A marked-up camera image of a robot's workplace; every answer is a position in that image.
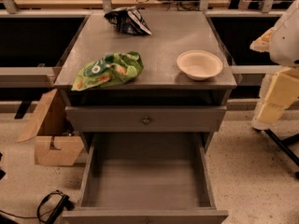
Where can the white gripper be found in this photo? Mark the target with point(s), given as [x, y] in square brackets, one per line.
[286, 42]

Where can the green rice chip bag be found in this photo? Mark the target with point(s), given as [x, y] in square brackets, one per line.
[111, 70]

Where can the grey drawer cabinet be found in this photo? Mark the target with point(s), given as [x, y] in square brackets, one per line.
[161, 83]

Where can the dark blue chip bag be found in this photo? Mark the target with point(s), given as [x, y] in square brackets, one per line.
[128, 20]

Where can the open bottom drawer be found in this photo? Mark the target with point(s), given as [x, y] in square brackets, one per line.
[146, 178]

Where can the closed drawer with brass knob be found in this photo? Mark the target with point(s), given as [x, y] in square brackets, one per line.
[146, 118]

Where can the white paper bowl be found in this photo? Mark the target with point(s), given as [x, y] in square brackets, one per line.
[199, 64]

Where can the black metal stand leg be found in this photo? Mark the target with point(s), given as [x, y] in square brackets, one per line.
[284, 144]

